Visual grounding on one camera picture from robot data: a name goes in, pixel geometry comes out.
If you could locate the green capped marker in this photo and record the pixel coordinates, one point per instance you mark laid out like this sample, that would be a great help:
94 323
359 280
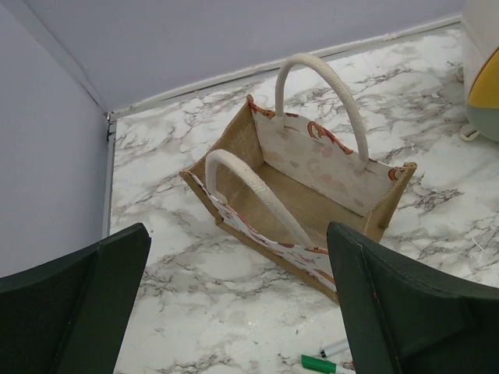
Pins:
323 366

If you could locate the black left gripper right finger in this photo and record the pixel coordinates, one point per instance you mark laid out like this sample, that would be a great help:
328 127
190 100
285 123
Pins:
402 316

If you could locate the black capped marker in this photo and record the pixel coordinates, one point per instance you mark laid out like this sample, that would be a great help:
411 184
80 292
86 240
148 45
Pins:
334 348

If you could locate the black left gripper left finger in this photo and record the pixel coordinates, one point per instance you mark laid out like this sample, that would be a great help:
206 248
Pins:
70 315

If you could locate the round pastel drawer cabinet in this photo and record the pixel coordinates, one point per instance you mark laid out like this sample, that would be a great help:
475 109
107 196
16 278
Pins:
480 69

